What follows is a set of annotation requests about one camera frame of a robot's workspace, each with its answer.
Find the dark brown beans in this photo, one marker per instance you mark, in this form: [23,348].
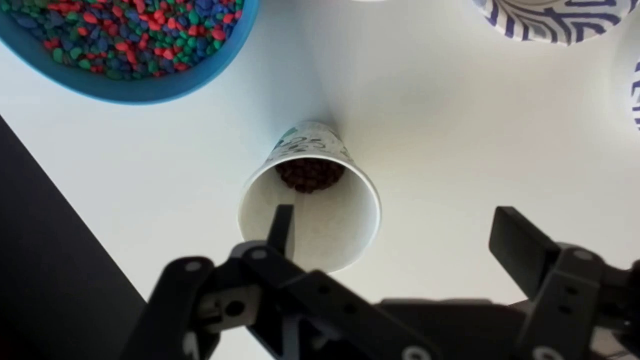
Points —
[310,174]

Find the black bench sofa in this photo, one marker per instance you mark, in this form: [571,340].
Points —
[40,267]

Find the blue bowl of coloured beads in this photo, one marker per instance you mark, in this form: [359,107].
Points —
[132,32]

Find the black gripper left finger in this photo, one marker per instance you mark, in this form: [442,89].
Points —
[312,292]

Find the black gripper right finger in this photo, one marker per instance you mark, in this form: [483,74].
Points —
[527,247]

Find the patterned paper cup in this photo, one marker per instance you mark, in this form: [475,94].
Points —
[333,226]

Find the blue patterned paper bowl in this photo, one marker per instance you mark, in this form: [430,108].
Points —
[632,92]
[552,26]

